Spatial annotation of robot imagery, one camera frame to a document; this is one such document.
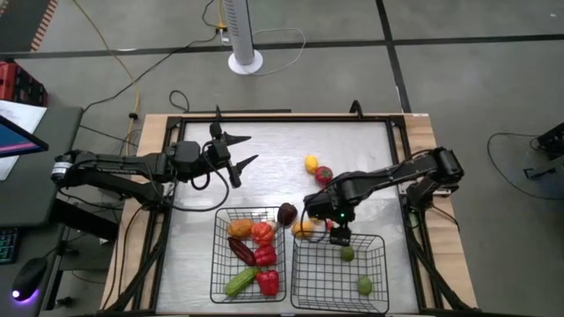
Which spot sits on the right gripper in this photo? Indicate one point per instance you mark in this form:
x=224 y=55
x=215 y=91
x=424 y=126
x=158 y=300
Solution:
x=328 y=207

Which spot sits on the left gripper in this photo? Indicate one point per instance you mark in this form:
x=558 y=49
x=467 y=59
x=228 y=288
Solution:
x=219 y=152

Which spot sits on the red tomato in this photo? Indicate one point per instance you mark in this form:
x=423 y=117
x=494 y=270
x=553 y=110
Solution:
x=323 y=175

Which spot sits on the yellow-orange mango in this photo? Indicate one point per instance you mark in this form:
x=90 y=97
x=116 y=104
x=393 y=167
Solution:
x=303 y=230

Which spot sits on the dark purple round fruit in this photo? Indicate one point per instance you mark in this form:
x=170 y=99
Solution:
x=287 y=214

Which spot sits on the yellow lemon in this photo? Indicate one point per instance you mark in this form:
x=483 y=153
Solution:
x=311 y=164

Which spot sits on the round green lime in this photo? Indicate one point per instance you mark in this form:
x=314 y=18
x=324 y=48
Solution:
x=347 y=253

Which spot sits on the orange ribbed bell pepper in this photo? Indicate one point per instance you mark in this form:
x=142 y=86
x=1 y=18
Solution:
x=262 y=233

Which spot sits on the orange-brown round produce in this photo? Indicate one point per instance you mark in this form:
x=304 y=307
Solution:
x=240 y=229

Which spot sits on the red bell pepper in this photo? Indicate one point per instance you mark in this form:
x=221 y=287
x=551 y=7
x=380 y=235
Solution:
x=268 y=283
x=265 y=256

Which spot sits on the dark purple eggplant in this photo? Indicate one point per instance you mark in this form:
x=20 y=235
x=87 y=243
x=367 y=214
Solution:
x=241 y=252

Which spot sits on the green cucumber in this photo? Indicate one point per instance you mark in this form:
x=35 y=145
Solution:
x=240 y=282

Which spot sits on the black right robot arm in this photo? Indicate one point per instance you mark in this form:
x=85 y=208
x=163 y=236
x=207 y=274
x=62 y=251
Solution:
x=396 y=171

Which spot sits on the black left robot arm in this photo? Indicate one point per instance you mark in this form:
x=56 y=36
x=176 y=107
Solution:
x=123 y=167

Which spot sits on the small red strawberry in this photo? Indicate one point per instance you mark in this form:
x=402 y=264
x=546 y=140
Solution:
x=329 y=226

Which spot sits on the white tower fan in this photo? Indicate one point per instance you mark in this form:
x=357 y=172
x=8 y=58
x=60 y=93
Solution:
x=240 y=26

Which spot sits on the dark grey desk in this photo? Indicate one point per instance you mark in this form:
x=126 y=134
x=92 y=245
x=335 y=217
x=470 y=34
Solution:
x=39 y=193

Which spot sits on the white paper sheet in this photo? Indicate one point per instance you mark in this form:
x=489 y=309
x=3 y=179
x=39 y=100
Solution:
x=22 y=112

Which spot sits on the monitor with blue screen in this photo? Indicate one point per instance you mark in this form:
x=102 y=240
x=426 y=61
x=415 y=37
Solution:
x=15 y=141

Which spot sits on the black equipment stand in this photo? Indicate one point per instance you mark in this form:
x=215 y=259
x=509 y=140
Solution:
x=551 y=143

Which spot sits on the red crate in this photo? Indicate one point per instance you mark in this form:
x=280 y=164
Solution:
x=13 y=83

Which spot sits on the backlit keyboard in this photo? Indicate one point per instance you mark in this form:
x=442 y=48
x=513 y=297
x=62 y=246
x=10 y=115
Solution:
x=8 y=246

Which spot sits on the dark mat with striped edge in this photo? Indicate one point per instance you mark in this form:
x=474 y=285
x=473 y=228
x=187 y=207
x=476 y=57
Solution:
x=22 y=22

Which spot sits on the black metal table frame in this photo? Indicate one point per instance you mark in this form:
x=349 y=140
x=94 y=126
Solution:
x=286 y=119

